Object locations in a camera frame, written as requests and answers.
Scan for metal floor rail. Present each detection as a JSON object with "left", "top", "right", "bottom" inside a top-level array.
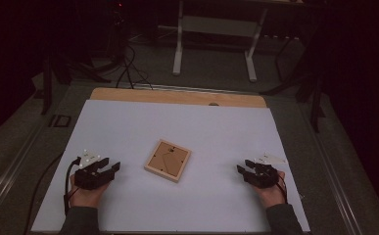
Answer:
[
  {"left": 0, "top": 121, "right": 49, "bottom": 226},
  {"left": 298, "top": 102, "right": 365, "bottom": 235}
]

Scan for black metal stand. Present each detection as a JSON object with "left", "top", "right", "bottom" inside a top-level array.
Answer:
[
  {"left": 40, "top": 32, "right": 113, "bottom": 116},
  {"left": 261, "top": 32, "right": 329, "bottom": 133}
]

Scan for wooden picture frame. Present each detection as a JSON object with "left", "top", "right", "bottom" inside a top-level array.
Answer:
[{"left": 144, "top": 139, "right": 192, "bottom": 183}]

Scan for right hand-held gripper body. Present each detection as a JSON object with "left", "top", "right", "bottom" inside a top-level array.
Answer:
[{"left": 243, "top": 151, "right": 288, "bottom": 190}]

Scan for dark device with red light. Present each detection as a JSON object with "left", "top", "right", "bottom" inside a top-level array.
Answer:
[{"left": 106, "top": 0, "right": 128, "bottom": 65}]

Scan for person's left hand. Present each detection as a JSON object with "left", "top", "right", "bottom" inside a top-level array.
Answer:
[{"left": 69, "top": 174, "right": 110, "bottom": 209}]

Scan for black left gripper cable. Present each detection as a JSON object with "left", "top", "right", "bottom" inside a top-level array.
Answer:
[{"left": 63, "top": 157, "right": 82, "bottom": 216}]

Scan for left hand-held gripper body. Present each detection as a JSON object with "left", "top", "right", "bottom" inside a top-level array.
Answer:
[{"left": 73, "top": 149, "right": 117, "bottom": 191}]

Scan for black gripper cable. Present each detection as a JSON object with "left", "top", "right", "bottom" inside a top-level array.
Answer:
[
  {"left": 276, "top": 180, "right": 290, "bottom": 204},
  {"left": 63, "top": 157, "right": 82, "bottom": 216}
]

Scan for black floor cables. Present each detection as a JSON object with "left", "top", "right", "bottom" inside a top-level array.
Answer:
[{"left": 115, "top": 42, "right": 154, "bottom": 90}]

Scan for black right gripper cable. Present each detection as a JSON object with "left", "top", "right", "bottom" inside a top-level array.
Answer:
[{"left": 276, "top": 180, "right": 290, "bottom": 204}]

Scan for person's right hand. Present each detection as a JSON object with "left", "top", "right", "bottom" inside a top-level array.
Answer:
[{"left": 254, "top": 170, "right": 288, "bottom": 210}]

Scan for black floor socket box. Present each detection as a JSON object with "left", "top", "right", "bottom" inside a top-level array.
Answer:
[{"left": 48, "top": 114, "right": 72, "bottom": 128}]

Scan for white metal desk frame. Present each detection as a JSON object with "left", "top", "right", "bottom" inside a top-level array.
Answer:
[{"left": 171, "top": 0, "right": 270, "bottom": 83}]

